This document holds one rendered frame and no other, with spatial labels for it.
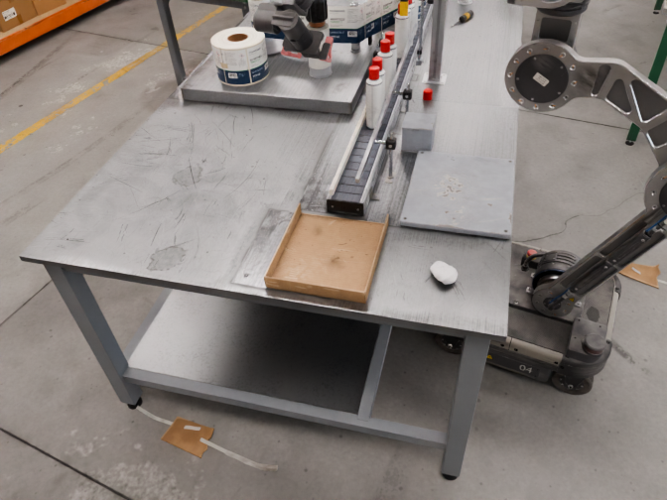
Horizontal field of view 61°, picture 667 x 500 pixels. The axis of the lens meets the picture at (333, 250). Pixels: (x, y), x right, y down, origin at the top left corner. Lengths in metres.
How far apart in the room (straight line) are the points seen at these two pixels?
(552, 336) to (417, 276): 0.83
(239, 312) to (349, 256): 0.83
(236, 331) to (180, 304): 0.29
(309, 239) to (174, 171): 0.58
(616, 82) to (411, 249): 0.68
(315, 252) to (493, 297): 0.47
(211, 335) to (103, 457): 0.56
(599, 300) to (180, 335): 1.57
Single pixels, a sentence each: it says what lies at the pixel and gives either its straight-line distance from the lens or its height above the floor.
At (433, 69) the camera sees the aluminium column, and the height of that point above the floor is 0.88.
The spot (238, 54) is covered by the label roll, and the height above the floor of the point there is 1.00.
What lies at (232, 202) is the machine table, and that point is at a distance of 1.73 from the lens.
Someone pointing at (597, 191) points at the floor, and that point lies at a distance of 3.28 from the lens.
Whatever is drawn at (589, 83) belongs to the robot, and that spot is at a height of 1.14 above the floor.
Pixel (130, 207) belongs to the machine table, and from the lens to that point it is 1.81.
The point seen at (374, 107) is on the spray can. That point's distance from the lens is 1.86.
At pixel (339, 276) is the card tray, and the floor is 0.83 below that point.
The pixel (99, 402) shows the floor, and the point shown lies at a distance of 2.43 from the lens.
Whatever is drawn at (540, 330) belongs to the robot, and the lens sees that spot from 2.17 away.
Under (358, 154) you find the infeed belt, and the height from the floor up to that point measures 0.88.
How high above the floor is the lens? 1.87
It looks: 43 degrees down
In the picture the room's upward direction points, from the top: 4 degrees counter-clockwise
